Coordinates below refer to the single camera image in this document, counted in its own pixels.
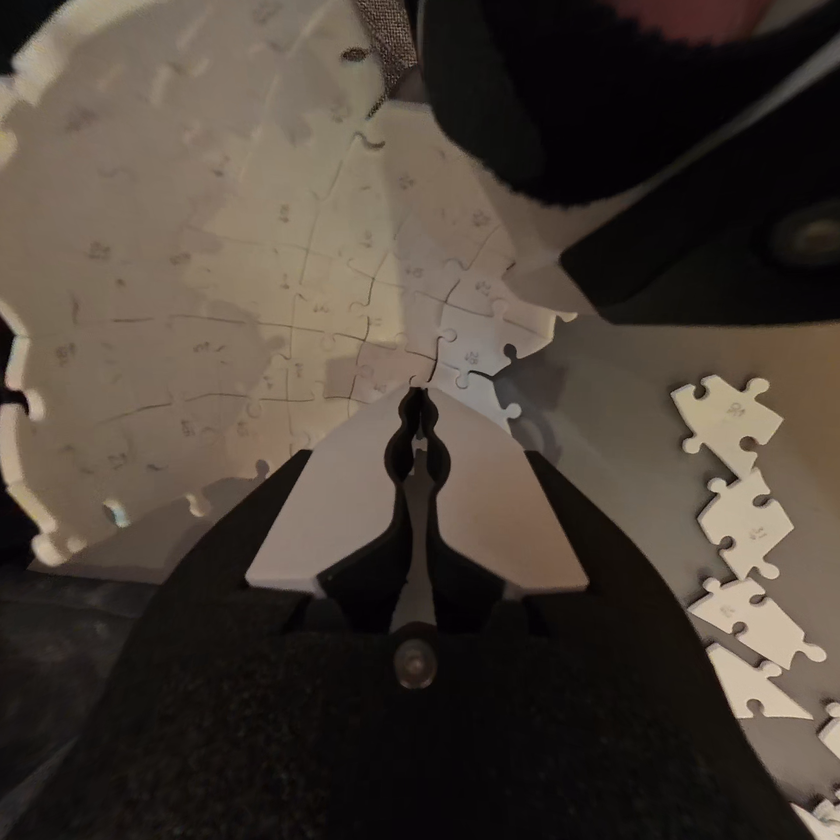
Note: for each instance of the person's left hand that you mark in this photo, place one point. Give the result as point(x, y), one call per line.
point(689, 16)

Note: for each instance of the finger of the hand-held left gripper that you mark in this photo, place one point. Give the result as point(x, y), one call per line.
point(551, 289)

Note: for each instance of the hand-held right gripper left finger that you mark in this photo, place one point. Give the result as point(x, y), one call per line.
point(328, 518)

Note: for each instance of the partly built puzzle ball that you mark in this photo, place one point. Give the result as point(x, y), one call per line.
point(197, 262)

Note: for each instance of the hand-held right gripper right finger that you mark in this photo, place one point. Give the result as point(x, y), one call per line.
point(505, 518)

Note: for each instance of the row of white puzzle pieces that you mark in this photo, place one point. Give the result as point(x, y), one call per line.
point(741, 512)

